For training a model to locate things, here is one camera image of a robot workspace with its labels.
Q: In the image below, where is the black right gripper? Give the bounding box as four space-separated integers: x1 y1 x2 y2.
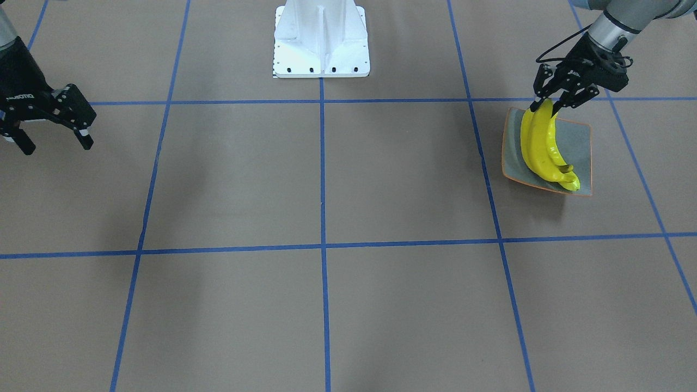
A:
1 36 97 156

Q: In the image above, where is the yellow banana dark stem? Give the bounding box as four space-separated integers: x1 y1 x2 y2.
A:
520 108 574 180

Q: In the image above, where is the grey square plate orange rim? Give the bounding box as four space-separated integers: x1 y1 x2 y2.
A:
501 107 594 197

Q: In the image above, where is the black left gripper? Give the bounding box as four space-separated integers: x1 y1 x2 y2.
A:
530 33 630 117

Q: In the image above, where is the brown paper table cover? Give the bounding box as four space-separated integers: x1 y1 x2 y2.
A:
2 1 695 391

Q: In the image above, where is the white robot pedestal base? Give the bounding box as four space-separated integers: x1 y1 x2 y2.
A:
272 1 371 78

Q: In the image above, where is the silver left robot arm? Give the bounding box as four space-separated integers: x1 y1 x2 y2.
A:
529 1 695 114

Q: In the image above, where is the yellow banana greenish tip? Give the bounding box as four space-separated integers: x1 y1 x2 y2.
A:
558 164 580 192

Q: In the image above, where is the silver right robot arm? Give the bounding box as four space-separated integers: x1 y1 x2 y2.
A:
1 10 97 155

